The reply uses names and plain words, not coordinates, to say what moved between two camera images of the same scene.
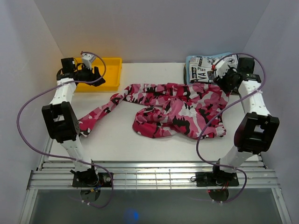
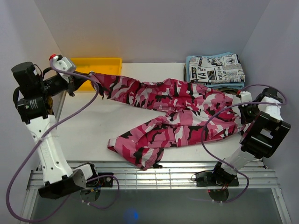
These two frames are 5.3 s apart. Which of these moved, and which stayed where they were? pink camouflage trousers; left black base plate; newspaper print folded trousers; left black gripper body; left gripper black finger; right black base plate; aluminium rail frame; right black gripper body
Moved: left black gripper body; pink camouflage trousers; left gripper black finger; right black gripper body
Stayed: right black base plate; newspaper print folded trousers; aluminium rail frame; left black base plate
